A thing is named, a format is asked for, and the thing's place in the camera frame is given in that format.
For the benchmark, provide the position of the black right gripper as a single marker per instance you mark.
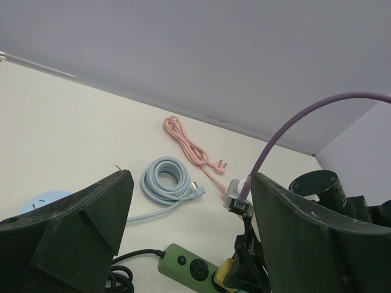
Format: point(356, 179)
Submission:
point(248, 270)

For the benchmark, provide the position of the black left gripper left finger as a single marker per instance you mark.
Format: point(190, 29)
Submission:
point(69, 244)

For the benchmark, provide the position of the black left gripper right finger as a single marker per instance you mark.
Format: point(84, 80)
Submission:
point(309, 248)

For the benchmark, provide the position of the green power strip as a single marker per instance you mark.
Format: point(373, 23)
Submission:
point(189, 269)

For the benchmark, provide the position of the round blue power socket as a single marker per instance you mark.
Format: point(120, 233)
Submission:
point(43, 199)

